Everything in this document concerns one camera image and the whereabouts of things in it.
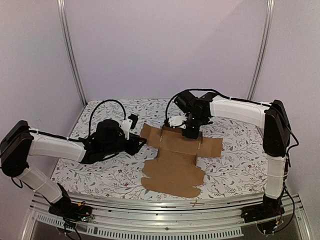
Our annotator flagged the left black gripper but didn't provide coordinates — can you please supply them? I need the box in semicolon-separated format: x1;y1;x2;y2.
102;133;147;157

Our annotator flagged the brown cardboard box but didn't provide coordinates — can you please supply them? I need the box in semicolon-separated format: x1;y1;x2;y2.
140;124;223;198

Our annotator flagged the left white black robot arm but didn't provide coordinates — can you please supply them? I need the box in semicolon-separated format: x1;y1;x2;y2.
0;119;147;217

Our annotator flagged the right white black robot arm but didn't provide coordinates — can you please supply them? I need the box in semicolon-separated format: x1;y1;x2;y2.
165;88;293;218

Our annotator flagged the small wooden stick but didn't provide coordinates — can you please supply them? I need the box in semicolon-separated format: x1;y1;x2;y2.
190;199;205;208

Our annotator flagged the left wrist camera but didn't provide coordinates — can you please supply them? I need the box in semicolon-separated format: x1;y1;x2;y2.
120;114;139;140

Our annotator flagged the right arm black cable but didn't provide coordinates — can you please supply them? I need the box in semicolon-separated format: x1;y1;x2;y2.
163;87;272;125

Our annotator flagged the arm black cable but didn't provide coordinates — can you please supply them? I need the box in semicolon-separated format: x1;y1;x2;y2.
163;87;272;125
88;99;127;141

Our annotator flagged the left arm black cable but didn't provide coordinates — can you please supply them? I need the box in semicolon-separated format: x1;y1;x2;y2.
88;99;127;141

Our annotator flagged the aluminium front rail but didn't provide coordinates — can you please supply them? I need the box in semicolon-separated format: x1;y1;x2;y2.
21;192;313;240

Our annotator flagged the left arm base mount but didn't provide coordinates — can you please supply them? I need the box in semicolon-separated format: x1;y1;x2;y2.
48;199;93;222

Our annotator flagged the left aluminium frame post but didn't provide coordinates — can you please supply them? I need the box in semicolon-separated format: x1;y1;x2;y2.
56;0;88;106

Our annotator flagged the aluminium frame post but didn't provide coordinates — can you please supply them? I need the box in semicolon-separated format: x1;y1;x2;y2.
56;0;88;106
247;0;275;101

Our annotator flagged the right aluminium frame post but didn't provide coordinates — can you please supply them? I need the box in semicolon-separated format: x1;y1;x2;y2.
247;0;275;101

